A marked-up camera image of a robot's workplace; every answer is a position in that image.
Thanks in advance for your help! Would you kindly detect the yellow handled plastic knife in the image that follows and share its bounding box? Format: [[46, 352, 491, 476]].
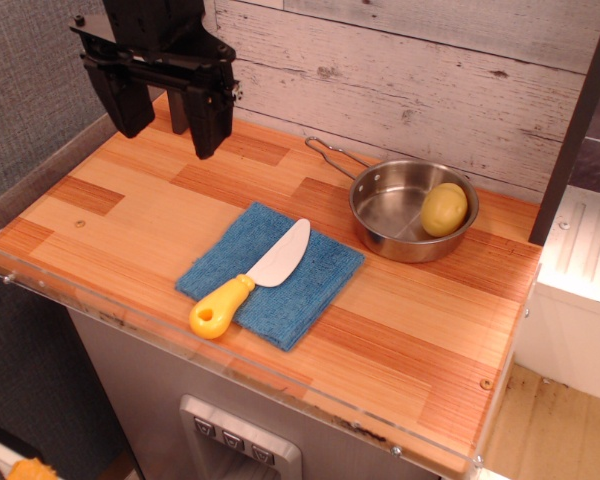
[[189, 219, 311, 340]]

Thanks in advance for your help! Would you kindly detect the dark post bracket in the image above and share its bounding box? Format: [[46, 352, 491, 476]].
[[167, 90, 189, 135]]

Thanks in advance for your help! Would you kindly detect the yellow object lower left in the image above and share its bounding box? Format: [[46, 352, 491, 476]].
[[6, 458, 59, 480]]

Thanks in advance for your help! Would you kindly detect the dark vertical post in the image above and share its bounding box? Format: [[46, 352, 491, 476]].
[[528, 37, 600, 246]]

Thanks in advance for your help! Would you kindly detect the clear acrylic guard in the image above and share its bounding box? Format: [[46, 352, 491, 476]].
[[0, 110, 540, 479]]

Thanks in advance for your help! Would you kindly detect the steel saucepan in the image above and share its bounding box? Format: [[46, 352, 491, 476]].
[[305, 136, 479, 263]]

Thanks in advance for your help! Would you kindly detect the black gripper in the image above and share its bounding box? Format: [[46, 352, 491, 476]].
[[70, 1, 240, 160]]

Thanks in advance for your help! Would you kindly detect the yellow potato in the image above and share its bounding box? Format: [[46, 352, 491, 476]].
[[420, 183, 468, 237]]

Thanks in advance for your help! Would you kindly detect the silver dispenser panel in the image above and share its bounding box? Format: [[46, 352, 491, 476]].
[[179, 395, 303, 479]]

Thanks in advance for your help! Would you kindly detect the blue cloth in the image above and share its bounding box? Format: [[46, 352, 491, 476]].
[[175, 202, 365, 352]]

